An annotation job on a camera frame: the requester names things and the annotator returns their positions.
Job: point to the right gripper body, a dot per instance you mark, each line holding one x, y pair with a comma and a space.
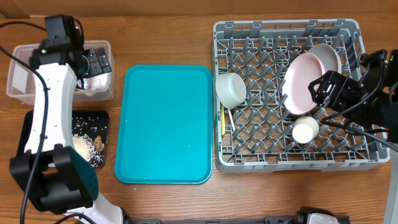
346, 93

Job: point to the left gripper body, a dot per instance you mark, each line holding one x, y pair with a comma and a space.
96, 66

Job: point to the white napkin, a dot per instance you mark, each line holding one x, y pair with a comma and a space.
98, 82

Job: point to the grey round plate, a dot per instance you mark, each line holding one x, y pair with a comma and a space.
328, 57

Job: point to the pink round plate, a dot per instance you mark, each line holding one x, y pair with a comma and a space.
301, 72

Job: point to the white cup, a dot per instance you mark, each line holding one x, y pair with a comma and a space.
305, 129

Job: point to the brown food scrap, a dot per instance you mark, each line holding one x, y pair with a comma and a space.
98, 143

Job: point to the white rice heap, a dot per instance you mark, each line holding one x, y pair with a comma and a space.
85, 146

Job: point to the grey bowl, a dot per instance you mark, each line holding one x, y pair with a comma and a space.
230, 90

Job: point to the yellow plastic spoon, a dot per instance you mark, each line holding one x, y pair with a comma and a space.
223, 124

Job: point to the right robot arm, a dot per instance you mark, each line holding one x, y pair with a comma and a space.
367, 107

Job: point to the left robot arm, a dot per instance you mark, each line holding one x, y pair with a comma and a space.
53, 176

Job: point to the grey dishwasher rack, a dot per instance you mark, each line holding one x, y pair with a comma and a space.
260, 52

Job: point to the black plastic tray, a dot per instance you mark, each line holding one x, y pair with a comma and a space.
90, 124

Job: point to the clear plastic bin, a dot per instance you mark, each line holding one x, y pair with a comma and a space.
21, 83

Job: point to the teal serving tray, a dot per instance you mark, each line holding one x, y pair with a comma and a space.
166, 125

